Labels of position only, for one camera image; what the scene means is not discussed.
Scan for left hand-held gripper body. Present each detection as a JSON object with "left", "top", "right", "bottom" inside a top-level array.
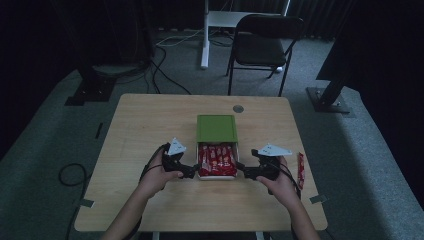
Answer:
[{"left": 161, "top": 136, "right": 194, "bottom": 180}]

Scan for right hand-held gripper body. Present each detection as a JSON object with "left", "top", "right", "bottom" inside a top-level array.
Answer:
[{"left": 250, "top": 143, "right": 294, "bottom": 182}]

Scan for red snack stick packet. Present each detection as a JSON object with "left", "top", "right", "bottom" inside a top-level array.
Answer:
[
  {"left": 206, "top": 144, "right": 216, "bottom": 177},
  {"left": 198, "top": 143, "right": 208, "bottom": 177},
  {"left": 221, "top": 144, "right": 231, "bottom": 177},
  {"left": 229, "top": 145, "right": 238, "bottom": 176},
  {"left": 214, "top": 144, "right": 224, "bottom": 177},
  {"left": 297, "top": 151, "right": 306, "bottom": 191}
]

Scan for white box tray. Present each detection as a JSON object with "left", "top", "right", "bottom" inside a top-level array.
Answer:
[{"left": 195, "top": 141, "right": 241, "bottom": 182}]

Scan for green box sleeve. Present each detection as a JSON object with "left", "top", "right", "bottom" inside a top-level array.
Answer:
[{"left": 195, "top": 114, "right": 239, "bottom": 144}]

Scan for person's left hand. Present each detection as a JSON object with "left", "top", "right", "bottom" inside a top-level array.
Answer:
[{"left": 138, "top": 148, "right": 185, "bottom": 202}]

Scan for person's right hand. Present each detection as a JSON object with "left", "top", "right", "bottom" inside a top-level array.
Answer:
[{"left": 255, "top": 155, "right": 300, "bottom": 209}]

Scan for black slanted stand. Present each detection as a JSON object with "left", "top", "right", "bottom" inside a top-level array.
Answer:
[{"left": 305, "top": 64, "right": 352, "bottom": 115}]

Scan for round grey stand base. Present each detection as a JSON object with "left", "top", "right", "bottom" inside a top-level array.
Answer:
[{"left": 92, "top": 63, "right": 145, "bottom": 80}]

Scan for black folding chair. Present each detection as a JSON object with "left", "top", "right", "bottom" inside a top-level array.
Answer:
[{"left": 225, "top": 13, "right": 305, "bottom": 98}]

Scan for dark curtain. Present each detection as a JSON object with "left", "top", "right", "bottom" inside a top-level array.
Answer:
[{"left": 229, "top": 0, "right": 338, "bottom": 40}]

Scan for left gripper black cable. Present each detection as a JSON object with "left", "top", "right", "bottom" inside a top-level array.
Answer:
[{"left": 139, "top": 142, "right": 172, "bottom": 188}]

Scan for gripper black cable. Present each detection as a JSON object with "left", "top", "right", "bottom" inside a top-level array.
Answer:
[
  {"left": 139, "top": 142, "right": 172, "bottom": 188},
  {"left": 275, "top": 161, "right": 302, "bottom": 200}
]

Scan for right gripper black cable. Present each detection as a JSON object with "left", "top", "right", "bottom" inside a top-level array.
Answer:
[{"left": 275, "top": 161, "right": 302, "bottom": 200}]

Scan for looped black floor cable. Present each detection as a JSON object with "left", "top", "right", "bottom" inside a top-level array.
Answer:
[{"left": 58, "top": 162, "right": 89, "bottom": 240}]

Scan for black stand with base plate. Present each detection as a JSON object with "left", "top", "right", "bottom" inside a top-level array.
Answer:
[{"left": 64, "top": 0, "right": 118, "bottom": 107}]

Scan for white floor cable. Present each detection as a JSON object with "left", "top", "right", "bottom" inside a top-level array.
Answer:
[{"left": 155, "top": 27, "right": 206, "bottom": 48}]

